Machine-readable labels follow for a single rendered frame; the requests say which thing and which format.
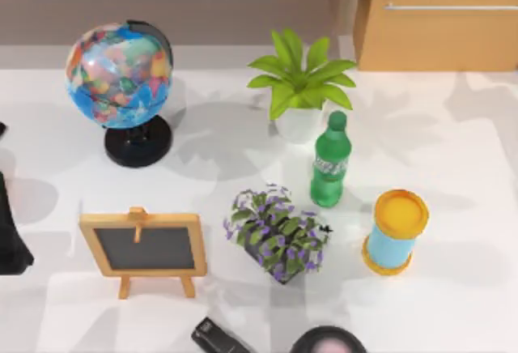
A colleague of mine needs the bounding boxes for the green bottle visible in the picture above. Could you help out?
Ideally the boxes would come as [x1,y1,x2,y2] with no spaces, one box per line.
[309,110,351,209]

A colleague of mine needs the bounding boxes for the purple flowers in black pot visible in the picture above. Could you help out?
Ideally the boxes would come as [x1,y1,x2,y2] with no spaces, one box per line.
[223,183,334,286]

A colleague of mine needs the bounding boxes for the green plant in white pot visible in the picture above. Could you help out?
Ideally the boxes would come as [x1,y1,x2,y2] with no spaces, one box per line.
[246,28,359,145]

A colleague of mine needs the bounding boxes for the wooden framed blackboard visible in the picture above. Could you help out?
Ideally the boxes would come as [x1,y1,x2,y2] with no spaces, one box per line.
[78,206,209,300]

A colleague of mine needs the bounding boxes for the blue and yellow can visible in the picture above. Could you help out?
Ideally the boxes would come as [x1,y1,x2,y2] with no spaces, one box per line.
[362,189,431,277]

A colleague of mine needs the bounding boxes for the multicoloured globe on black stand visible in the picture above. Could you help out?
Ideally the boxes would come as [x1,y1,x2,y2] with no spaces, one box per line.
[65,19,175,168]

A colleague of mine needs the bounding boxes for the wooden open shelf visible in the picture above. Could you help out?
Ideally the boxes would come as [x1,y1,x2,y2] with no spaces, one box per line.
[0,0,365,47]

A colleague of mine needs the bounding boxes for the black stapler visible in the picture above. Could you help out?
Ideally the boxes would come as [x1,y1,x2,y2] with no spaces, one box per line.
[190,317,257,353]

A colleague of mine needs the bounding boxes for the wooden cupboard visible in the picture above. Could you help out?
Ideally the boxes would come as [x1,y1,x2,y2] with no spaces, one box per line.
[352,0,518,73]

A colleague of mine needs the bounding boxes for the wooden drawer front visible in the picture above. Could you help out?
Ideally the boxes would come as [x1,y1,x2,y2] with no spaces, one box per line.
[359,0,518,72]

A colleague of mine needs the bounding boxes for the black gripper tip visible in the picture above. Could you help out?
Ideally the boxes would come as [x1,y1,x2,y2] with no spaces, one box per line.
[0,170,36,276]

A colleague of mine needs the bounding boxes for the long metal handle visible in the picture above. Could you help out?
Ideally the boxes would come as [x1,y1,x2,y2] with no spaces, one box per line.
[384,2,518,12]

